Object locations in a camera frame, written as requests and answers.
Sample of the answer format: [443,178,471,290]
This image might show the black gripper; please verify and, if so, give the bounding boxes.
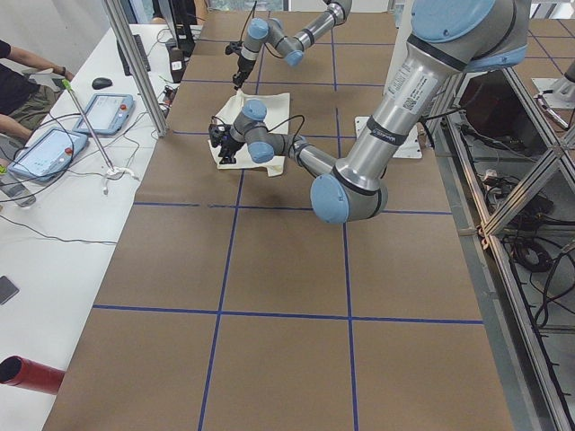
[233,56,253,90]
[219,133,243,166]

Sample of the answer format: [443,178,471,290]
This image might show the white long-sleeve printed shirt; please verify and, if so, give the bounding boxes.
[208,90,290,177]

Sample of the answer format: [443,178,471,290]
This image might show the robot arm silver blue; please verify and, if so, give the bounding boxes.
[208,0,531,224]
[226,0,352,90]

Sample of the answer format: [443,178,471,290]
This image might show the dark brown bottle with label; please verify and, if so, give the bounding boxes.
[169,47,186,84]

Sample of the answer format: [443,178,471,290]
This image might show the black keyboard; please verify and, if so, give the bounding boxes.
[116,33,152,77]

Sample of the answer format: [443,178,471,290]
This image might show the far blue teach pendant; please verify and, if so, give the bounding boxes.
[84,93,135,136]

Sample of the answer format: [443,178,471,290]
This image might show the blue teach pendant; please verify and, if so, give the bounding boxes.
[84,93,135,136]
[8,128,87,182]

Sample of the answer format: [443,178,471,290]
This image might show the black computer mouse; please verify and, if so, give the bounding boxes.
[92,77,113,90]

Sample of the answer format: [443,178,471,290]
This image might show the grey grabber stick green tip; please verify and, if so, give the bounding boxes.
[62,78,115,177]

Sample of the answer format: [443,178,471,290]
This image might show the near blue teach pendant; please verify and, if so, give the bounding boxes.
[8,128,87,182]

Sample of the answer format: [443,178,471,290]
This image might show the person in black shirt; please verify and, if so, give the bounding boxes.
[1,40,75,146]

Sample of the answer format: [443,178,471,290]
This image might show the clear plastic bottle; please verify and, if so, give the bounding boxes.
[1,172,36,207]

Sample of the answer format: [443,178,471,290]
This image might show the black smartphone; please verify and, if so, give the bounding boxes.
[0,276,20,305]

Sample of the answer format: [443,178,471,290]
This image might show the red cylinder tube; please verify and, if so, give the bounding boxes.
[1,356,65,395]

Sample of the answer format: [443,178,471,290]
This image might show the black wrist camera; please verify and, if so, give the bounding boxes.
[208,124,230,148]

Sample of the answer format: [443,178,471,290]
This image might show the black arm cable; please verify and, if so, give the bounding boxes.
[264,114,306,149]

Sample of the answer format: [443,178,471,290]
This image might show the aluminium frame post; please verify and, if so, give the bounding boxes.
[102,0,167,137]

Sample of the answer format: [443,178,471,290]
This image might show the white camera mast with base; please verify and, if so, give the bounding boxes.
[354,115,424,160]

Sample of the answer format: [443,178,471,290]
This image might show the black pendant cable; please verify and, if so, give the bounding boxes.
[0,107,156,247]

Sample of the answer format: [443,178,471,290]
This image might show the aluminium side frame rail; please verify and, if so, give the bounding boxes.
[430,26,575,431]

